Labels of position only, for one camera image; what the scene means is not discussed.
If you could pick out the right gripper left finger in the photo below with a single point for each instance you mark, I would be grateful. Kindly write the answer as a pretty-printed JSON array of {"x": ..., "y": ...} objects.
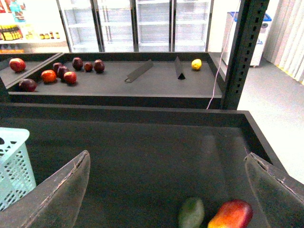
[{"x": 56, "y": 202}]

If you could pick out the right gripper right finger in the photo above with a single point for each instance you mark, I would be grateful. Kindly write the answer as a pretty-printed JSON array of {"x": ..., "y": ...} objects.
[{"x": 279, "y": 196}]

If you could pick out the light blue plastic shopping basket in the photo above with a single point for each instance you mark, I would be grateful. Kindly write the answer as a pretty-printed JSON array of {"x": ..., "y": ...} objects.
[{"x": 16, "y": 174}]

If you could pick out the dark red apple front-left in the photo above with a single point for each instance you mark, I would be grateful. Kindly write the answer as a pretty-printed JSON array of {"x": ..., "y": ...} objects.
[{"x": 27, "y": 85}]

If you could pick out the red apple small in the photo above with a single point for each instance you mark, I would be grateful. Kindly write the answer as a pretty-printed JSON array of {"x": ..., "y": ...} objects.
[{"x": 70, "y": 77}]

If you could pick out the dark apple centre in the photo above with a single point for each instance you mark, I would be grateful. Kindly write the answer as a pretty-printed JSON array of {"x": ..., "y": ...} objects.
[{"x": 61, "y": 71}]

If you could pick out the dark apple back-left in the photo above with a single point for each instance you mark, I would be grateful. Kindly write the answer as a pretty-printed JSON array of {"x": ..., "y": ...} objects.
[{"x": 56, "y": 66}]

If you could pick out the dark apple back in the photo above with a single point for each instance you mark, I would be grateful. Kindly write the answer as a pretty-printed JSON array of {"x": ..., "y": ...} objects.
[{"x": 77, "y": 63}]

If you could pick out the dark apple right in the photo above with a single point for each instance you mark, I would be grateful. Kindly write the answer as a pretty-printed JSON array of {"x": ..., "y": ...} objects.
[{"x": 98, "y": 66}]

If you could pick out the bright red apple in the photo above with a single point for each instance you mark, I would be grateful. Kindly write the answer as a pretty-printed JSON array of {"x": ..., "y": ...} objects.
[{"x": 17, "y": 64}]

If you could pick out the red yellow mango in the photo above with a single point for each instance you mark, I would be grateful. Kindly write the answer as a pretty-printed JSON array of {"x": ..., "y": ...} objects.
[{"x": 232, "y": 214}]

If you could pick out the green avocado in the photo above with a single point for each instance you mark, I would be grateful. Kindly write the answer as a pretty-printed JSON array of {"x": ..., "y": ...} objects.
[{"x": 191, "y": 213}]

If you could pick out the black lower tray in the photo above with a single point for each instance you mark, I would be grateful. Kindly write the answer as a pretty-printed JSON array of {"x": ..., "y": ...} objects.
[{"x": 145, "y": 162}]

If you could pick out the orange fruit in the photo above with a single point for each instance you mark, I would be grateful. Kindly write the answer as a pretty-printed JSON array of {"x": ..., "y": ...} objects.
[{"x": 48, "y": 76}]

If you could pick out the small dark red fruit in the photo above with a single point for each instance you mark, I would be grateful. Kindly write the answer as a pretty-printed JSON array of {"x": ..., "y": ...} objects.
[{"x": 88, "y": 66}]

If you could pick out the black divider left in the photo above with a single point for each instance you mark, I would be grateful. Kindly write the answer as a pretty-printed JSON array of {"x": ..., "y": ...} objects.
[{"x": 139, "y": 71}]

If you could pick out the black upper right tray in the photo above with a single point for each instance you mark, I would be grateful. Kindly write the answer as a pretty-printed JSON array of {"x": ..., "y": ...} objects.
[{"x": 157, "y": 87}]

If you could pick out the yellow lemon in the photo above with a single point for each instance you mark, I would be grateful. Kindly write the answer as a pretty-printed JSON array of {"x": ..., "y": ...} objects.
[{"x": 196, "y": 64}]

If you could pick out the black triangular divider right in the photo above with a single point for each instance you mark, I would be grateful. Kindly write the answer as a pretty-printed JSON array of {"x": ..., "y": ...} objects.
[{"x": 179, "y": 69}]

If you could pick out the shelf with sauce bottles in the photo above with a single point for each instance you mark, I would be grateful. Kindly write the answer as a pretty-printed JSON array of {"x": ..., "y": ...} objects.
[{"x": 31, "y": 26}]

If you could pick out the glass door refrigerator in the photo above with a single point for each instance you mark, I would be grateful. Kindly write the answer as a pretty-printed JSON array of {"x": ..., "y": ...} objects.
[{"x": 136, "y": 25}]

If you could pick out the black right side post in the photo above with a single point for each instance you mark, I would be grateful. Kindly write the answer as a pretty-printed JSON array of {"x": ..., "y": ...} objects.
[{"x": 249, "y": 22}]

